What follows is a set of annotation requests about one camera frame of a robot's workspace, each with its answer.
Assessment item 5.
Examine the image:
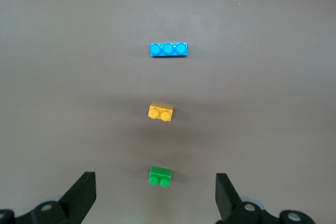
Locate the green two-stud block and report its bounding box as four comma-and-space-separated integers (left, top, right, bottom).
148, 165, 173, 187

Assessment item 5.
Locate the yellow two-stud block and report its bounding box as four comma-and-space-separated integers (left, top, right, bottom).
148, 102, 174, 122

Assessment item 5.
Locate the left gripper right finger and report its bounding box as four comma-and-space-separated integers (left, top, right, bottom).
214, 173, 316, 224

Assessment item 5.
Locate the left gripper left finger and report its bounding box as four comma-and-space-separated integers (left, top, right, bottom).
0, 172, 97, 224

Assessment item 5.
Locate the brown table cover sheet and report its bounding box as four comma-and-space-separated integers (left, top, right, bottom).
0, 0, 336, 224

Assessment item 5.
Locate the blue three-stud block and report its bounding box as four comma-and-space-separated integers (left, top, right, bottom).
149, 41, 189, 58

